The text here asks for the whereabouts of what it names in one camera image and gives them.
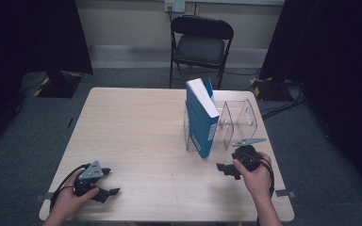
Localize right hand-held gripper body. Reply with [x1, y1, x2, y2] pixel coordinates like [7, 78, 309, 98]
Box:
[231, 137, 268, 172]

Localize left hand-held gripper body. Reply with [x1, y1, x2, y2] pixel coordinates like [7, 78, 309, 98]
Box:
[73, 160, 105, 199]

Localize clear acrylic book rack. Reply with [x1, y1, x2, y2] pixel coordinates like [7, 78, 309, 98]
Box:
[183, 98, 258, 153]

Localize blue book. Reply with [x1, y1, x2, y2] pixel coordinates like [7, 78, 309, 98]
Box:
[185, 77, 222, 160]

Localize person's right hand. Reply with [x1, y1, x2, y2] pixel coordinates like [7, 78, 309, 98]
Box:
[232, 151, 273, 203]

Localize person's left hand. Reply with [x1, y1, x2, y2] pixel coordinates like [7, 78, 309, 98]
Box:
[49, 170, 101, 221]

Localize grey tape strip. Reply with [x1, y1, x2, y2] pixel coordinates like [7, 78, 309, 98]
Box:
[33, 191, 58, 202]
[274, 188, 297, 199]

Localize black stand base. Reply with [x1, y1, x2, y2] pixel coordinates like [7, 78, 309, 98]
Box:
[33, 70, 85, 99]
[250, 76, 295, 103]

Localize black folding chair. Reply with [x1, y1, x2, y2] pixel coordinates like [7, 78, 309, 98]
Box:
[169, 14, 235, 90]

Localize black curtain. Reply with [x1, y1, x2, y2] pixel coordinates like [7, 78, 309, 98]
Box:
[258, 0, 362, 203]
[0, 0, 94, 158]

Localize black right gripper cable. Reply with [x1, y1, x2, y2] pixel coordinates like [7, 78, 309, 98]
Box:
[255, 155, 276, 226]

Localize black floor cables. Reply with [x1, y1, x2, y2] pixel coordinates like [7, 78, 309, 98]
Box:
[259, 80, 307, 121]

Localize white wall socket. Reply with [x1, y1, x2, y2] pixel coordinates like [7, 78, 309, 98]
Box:
[164, 0, 187, 13]

